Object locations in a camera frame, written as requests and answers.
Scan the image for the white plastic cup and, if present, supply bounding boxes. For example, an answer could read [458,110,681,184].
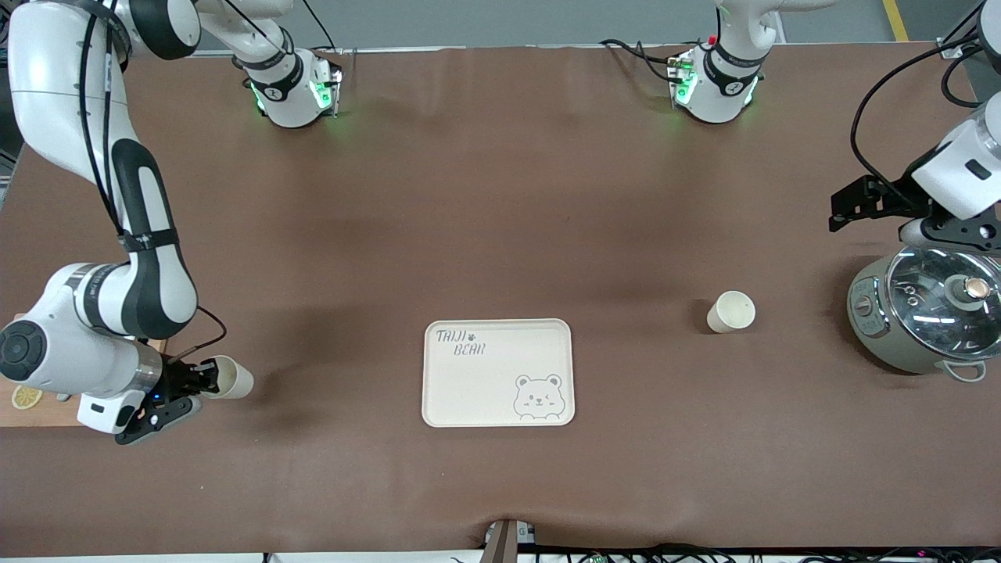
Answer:
[202,355,256,401]
[706,290,757,335]

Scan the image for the glass pot lid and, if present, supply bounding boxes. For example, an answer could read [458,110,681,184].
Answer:
[888,246,1001,346]

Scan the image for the grey-green electric cooking pot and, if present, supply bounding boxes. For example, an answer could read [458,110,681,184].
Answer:
[846,246,1001,384]

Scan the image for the bamboo cutting board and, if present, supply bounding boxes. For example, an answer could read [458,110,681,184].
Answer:
[0,313,170,428]

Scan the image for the white bear print tray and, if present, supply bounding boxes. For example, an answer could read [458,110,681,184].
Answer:
[422,318,576,429]

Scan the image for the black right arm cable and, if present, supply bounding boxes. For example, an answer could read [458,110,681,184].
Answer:
[77,0,229,367]

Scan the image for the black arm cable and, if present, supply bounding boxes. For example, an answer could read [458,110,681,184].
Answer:
[850,31,1001,196]
[77,0,229,367]

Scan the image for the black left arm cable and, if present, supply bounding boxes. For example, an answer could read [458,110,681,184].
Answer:
[850,31,1001,196]

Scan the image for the aluminium frame profile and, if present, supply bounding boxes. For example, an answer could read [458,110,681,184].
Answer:
[936,0,988,60]

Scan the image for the black left base cables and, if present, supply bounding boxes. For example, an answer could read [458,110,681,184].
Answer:
[599,37,691,84]

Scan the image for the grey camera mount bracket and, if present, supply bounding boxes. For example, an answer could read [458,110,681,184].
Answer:
[483,518,538,563]

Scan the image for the black right base cable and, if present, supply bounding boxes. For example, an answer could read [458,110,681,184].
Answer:
[300,0,343,54]

